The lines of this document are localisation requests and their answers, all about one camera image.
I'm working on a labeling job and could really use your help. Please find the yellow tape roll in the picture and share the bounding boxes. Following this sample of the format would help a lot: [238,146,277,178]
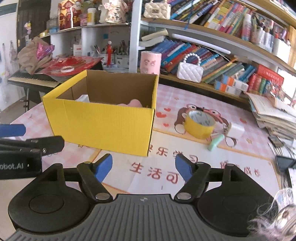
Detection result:
[184,110,216,140]

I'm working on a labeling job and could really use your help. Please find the pink plush toy orange hair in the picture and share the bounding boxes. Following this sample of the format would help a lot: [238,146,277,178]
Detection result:
[118,99,142,108]

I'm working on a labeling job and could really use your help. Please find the mint green eraser tube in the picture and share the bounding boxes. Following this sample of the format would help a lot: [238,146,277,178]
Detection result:
[208,134,225,151]

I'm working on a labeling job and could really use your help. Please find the pink cartoon desk mat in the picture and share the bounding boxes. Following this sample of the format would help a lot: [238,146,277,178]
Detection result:
[10,83,282,197]

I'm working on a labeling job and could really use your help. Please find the black piano keyboard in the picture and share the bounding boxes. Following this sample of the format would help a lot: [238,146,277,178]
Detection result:
[8,71,60,93]

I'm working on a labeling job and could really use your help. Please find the white power adapter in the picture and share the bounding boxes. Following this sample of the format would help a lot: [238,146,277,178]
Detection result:
[226,123,245,139]

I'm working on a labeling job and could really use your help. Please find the yellow cardboard box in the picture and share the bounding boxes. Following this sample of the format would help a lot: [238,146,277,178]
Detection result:
[43,70,159,157]

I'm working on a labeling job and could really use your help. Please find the beige crumpled cloth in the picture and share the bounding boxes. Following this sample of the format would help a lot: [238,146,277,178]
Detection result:
[18,37,54,75]

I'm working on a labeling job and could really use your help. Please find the white tape roll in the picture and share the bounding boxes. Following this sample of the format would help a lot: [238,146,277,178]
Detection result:
[60,66,75,73]

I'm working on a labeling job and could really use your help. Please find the small black phone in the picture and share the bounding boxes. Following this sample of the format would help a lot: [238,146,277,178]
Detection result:
[268,136,284,148]

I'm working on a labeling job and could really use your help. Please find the orange white box lower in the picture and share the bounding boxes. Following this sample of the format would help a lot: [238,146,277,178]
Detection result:
[214,81,242,97]

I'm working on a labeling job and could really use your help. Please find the orange white box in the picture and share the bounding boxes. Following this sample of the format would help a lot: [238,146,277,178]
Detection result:
[221,75,249,92]
[214,81,242,97]

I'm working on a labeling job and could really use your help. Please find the orange white box upper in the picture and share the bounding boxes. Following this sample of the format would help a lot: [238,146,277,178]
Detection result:
[221,75,249,92]

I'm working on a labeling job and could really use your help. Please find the stack of papers and notebooks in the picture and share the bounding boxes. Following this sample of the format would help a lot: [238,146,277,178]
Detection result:
[246,93,295,140]

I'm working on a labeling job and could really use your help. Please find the white quilted pearl handbag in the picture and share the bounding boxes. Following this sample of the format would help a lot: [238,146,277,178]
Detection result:
[177,53,204,83]

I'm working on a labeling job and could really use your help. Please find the pink cylindrical cup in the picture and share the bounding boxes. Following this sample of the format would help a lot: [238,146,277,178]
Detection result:
[139,51,162,75]

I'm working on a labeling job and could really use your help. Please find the red dictionary book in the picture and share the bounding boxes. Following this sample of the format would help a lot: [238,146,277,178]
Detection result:
[255,64,284,86]

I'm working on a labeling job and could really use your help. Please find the white wooden bookshelf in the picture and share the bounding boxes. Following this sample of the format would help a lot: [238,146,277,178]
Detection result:
[48,0,296,110]

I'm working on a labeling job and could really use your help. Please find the cream quilted pearl handbag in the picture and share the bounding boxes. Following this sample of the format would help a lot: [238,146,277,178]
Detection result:
[144,1,171,20]

